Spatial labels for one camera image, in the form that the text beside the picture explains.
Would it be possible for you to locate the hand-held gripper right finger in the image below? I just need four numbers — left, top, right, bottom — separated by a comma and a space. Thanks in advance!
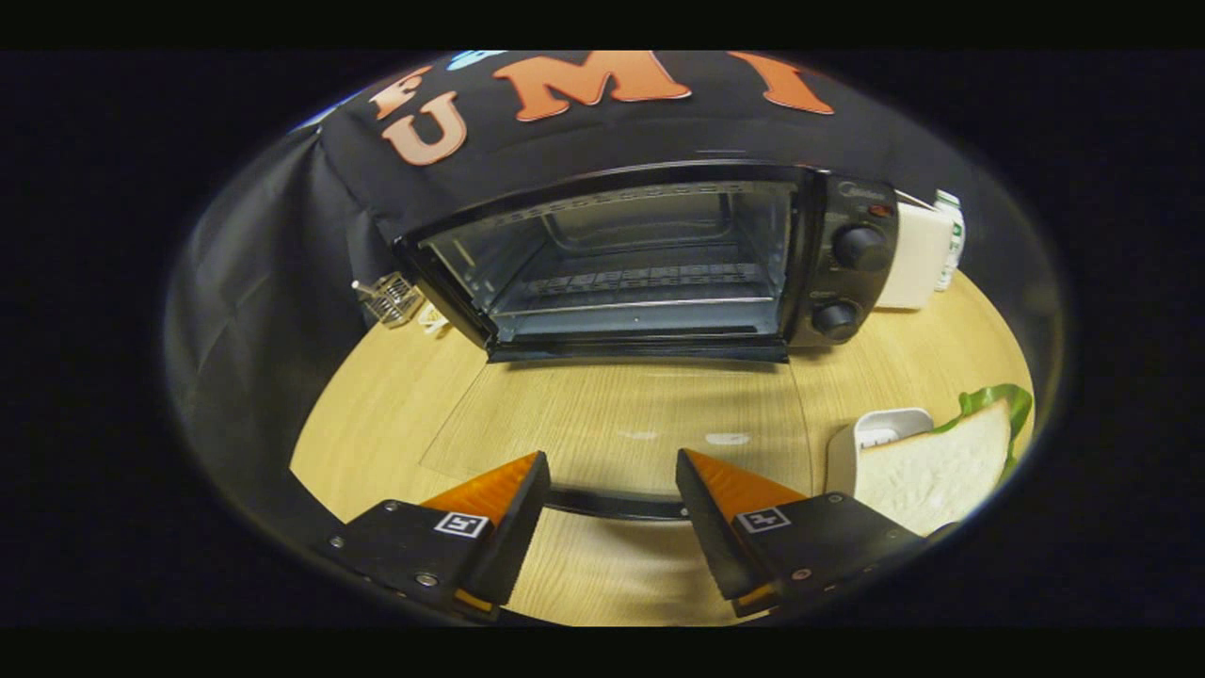
675, 448, 956, 618

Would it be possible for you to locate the white pop-up toaster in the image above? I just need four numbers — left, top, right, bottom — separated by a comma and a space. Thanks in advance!
876, 201, 954, 310

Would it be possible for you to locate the white bottle green label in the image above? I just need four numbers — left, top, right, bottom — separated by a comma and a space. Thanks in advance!
934, 190, 967, 293

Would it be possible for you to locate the lettuce bread sandwich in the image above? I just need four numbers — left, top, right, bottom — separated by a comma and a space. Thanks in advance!
855, 384, 1034, 538

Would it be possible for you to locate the small wire basket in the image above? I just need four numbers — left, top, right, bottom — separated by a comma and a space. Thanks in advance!
352, 273, 425, 328

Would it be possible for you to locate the black toaster oven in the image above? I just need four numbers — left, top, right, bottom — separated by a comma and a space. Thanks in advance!
394, 162, 900, 524

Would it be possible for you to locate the white rectangular plate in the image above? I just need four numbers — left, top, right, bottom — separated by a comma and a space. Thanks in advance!
826, 408, 935, 500

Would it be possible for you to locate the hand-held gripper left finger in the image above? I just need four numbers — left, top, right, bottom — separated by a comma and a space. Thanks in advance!
325, 450, 552, 622

